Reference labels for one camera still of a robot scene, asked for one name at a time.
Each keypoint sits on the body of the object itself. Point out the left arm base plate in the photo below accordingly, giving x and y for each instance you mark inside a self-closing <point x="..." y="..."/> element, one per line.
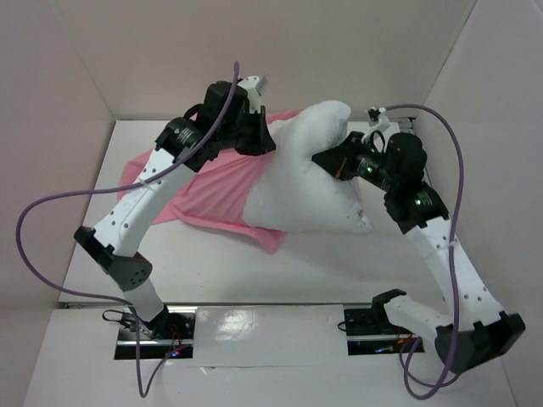
<point x="173" y="337"/>

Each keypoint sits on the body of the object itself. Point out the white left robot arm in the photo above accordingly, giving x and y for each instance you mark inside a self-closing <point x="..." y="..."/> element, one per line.
<point x="180" y="152"/>

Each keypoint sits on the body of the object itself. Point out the white pillow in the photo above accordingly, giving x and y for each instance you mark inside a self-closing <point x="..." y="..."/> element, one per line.
<point x="296" y="195"/>

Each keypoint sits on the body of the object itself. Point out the pink pillowcase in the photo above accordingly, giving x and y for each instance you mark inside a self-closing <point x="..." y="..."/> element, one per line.
<point x="214" y="199"/>

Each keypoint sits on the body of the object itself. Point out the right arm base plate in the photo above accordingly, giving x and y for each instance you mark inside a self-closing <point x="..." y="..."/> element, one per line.
<point x="365" y="337"/>

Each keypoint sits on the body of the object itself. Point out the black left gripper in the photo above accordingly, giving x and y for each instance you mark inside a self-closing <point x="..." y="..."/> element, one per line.
<point x="265" y="142"/>

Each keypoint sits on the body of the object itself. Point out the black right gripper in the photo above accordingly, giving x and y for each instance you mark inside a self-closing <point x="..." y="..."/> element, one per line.
<point x="339" y="159"/>

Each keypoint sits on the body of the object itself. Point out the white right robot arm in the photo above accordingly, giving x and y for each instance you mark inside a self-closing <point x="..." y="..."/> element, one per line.
<point x="477" y="328"/>

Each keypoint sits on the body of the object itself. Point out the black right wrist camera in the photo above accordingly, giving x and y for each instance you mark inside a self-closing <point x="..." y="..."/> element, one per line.
<point x="379" y="122"/>

